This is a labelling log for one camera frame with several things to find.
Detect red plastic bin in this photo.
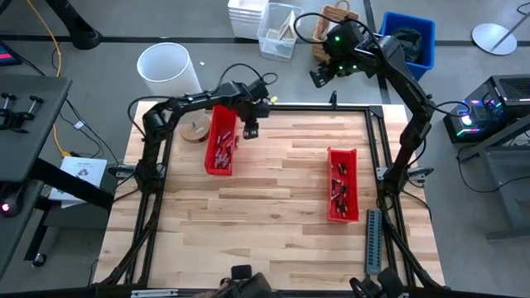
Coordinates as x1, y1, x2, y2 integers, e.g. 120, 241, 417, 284
204, 103, 241, 176
325, 146, 360, 224

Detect wicker basket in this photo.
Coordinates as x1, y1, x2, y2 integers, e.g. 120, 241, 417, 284
311, 0, 360, 65

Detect round wooden disc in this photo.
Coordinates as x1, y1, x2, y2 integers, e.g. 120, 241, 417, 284
177, 112, 213, 145

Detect clear plastic container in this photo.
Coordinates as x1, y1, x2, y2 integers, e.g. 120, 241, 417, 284
256, 2, 305, 63

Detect dark crumpled cloth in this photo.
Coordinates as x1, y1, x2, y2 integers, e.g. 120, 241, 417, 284
391, 26, 423, 63

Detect cardboard pieces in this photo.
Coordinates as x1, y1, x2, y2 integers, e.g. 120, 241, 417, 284
267, 10, 301, 42

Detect blue plastic bin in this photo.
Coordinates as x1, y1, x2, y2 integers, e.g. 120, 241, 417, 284
378, 11, 436, 82

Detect white stacked containers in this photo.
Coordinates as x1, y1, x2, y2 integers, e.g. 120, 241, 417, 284
227, 0, 269, 41

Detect white translucent bucket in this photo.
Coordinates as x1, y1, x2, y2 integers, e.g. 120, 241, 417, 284
136, 41, 204, 99

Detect black computer case with lights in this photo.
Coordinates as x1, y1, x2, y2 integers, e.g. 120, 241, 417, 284
441, 73, 530, 145

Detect white paper booklet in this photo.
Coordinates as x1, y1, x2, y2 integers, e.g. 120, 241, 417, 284
48, 156, 108, 208

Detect grey metal stand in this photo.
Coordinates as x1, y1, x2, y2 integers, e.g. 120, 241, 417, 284
457, 118, 530, 242

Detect black stand leg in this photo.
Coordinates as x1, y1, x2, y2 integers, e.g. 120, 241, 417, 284
43, 0, 104, 51

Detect dark grey desk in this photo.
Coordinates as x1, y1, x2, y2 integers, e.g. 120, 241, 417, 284
0, 74, 116, 283

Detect black clamp fixture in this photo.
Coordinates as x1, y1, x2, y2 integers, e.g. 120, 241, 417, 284
0, 92, 46, 134

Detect small monitor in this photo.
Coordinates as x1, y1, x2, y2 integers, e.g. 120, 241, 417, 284
0, 39, 24, 68

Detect black round device with light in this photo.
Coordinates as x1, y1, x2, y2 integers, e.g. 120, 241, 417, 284
0, 184, 27, 219

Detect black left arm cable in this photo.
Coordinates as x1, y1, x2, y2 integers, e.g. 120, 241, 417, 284
210, 63, 279, 104

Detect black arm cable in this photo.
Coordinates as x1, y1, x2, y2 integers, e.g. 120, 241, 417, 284
292, 12, 376, 46
210, 63, 279, 104

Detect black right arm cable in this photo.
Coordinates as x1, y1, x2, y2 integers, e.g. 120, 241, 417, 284
292, 12, 376, 46

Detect silver bracket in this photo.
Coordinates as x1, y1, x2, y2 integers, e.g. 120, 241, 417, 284
130, 288, 180, 298

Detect yellow cable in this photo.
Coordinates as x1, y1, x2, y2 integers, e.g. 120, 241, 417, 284
25, 0, 72, 158

